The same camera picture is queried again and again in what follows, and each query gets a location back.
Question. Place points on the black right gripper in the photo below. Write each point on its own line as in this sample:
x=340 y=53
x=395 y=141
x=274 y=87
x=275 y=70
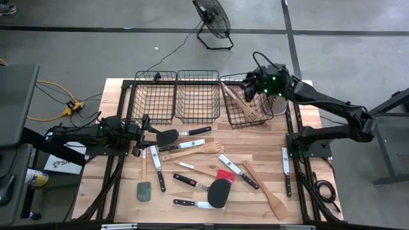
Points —
x=278 y=86

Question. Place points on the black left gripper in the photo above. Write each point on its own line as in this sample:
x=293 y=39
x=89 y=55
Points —
x=142 y=138

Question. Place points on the wooden slotted spatula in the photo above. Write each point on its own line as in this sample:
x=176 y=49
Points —
x=250 y=113

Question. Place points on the wooden slotted spoon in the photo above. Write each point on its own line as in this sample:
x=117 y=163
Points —
x=212 y=148

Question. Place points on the plain wooden spatula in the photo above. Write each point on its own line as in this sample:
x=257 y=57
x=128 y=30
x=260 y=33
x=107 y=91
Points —
x=276 y=206

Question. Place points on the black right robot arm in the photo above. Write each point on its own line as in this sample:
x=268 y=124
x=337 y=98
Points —
x=329 y=100

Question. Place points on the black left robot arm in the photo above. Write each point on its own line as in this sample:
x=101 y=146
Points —
x=83 y=132

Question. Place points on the black floor fan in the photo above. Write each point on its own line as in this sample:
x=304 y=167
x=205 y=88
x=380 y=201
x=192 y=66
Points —
x=212 y=17

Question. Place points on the yellow black power plug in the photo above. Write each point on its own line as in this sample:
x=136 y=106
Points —
x=72 y=110

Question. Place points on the white printed paper sheet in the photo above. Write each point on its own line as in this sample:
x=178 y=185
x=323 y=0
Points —
x=64 y=166

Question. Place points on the white yellow spray can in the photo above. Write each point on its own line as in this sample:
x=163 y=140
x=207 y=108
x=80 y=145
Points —
x=36 y=178

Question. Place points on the grey desk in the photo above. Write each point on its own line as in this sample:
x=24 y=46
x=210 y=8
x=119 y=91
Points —
x=16 y=105

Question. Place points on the black metal stand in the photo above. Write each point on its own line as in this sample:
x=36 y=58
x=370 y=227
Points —
x=393 y=145

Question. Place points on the black computer mouse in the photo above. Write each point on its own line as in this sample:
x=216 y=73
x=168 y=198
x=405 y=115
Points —
x=6 y=191

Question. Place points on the person's shoe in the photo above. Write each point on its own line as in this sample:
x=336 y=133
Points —
x=7 y=9

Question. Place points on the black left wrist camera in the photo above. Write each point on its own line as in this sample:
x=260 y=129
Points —
x=132 y=127

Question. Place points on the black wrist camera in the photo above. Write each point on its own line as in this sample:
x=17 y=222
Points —
x=265 y=72
x=132 y=127

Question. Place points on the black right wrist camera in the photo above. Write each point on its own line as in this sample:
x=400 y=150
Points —
x=265 y=72

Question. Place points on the silver aluminium bracket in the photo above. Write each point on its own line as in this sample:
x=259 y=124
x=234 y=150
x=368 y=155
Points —
x=118 y=226

